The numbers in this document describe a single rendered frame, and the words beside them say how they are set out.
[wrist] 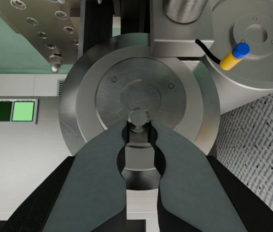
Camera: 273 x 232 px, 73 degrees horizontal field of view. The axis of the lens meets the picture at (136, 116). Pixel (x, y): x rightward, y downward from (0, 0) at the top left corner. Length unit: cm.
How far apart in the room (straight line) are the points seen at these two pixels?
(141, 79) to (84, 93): 5
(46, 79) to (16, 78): 47
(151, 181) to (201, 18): 14
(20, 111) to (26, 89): 285
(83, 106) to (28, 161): 41
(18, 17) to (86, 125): 35
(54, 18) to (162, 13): 31
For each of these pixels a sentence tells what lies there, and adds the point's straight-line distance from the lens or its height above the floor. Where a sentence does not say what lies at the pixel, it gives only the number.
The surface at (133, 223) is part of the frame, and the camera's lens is 61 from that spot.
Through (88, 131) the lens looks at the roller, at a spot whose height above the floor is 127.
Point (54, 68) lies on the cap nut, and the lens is 57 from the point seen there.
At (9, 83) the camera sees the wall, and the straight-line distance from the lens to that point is 361.
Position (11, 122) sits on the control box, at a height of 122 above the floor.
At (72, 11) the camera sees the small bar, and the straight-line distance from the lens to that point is 41.
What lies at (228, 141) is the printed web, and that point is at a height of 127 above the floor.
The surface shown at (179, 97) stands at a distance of 16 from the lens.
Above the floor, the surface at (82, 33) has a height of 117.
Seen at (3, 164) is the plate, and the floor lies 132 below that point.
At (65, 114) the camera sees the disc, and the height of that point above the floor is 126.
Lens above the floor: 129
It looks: 11 degrees down
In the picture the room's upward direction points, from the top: 180 degrees clockwise
